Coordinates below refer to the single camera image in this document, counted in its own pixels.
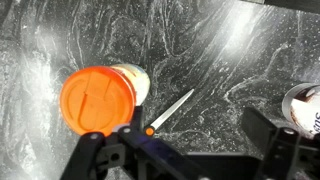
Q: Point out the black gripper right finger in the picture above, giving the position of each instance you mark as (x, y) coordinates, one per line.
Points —
(286, 153)

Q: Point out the jar with orange lid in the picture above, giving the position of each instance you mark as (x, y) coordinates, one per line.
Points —
(96, 100)

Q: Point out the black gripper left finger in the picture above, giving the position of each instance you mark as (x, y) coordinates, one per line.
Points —
(100, 153)

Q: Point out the white-lidded sugar container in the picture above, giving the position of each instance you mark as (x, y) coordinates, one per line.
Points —
(305, 106)

